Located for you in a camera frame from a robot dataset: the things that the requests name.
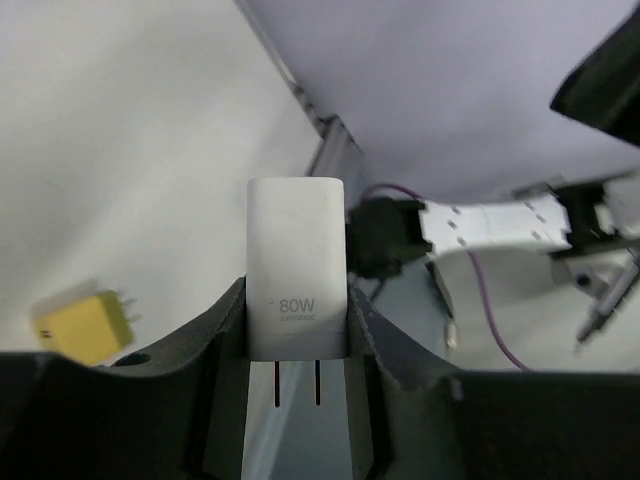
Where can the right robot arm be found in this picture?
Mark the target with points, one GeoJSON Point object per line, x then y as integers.
{"type": "Point", "coordinates": [560, 220]}

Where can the white 80W charger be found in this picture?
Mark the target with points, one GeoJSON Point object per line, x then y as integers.
{"type": "Point", "coordinates": [296, 270]}

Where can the aluminium right rail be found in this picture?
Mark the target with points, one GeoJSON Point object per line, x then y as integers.
{"type": "Point", "coordinates": [337, 155]}

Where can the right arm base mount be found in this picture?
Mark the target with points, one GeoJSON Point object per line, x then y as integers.
{"type": "Point", "coordinates": [608, 295]}

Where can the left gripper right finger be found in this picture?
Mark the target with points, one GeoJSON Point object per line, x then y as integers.
{"type": "Point", "coordinates": [413, 415]}

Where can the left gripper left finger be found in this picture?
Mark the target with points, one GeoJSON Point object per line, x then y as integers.
{"type": "Point", "coordinates": [175, 409]}

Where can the yellow charger plug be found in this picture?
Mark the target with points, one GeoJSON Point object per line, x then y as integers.
{"type": "Point", "coordinates": [88, 330]}

